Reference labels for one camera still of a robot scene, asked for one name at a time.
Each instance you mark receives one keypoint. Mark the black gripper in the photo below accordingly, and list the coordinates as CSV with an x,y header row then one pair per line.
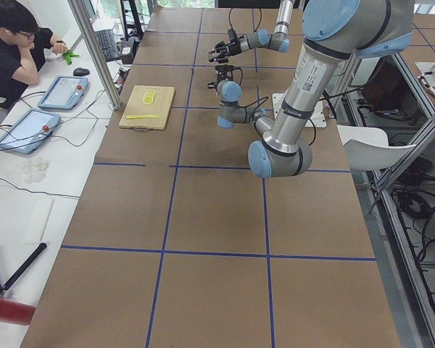
x,y
212,85
228,48

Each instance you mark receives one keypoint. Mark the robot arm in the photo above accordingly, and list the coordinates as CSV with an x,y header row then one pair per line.
x,y
259,37
333,31

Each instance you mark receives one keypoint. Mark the bamboo cutting board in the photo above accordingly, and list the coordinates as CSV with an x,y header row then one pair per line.
x,y
161,106

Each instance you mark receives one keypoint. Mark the lemon slices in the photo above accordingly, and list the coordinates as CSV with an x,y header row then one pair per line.
x,y
149,97

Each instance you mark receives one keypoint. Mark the yellow plastic knife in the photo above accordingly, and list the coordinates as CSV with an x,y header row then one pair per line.
x,y
144,116

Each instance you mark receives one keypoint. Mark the black keyboard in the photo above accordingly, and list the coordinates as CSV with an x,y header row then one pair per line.
x,y
107,44

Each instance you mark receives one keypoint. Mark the black computer mouse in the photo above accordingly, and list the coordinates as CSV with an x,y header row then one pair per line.
x,y
80,72

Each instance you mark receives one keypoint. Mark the green toy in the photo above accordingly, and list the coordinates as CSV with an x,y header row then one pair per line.
x,y
68,57

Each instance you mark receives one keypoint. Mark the far blue teach pendant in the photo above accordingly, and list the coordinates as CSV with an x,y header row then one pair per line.
x,y
64,94

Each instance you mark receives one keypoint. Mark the blue teach pendant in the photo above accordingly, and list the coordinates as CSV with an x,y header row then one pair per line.
x,y
64,94
30,131

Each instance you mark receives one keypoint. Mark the white chair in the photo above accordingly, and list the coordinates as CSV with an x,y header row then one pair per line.
x,y
368,148

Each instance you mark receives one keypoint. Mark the near blue teach pendant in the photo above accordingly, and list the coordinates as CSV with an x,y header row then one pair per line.
x,y
30,131

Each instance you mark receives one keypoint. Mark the seated person in black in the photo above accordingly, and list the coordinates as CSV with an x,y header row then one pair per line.
x,y
22,46

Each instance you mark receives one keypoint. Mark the crumpled white tissue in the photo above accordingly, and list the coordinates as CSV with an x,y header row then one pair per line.
x,y
34,170

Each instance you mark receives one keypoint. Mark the black rod tool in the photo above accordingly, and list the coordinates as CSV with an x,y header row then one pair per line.
x,y
26,264

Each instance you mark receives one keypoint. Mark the red cylinder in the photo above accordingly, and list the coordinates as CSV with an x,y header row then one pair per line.
x,y
16,312

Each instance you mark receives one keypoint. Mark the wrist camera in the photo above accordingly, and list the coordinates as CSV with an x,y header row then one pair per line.
x,y
226,69
232,36

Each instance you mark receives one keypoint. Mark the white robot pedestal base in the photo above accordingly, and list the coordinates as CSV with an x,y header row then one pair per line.
x,y
317,118

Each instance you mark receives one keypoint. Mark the aluminium frame post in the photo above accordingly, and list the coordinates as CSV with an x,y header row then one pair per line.
x,y
81,17

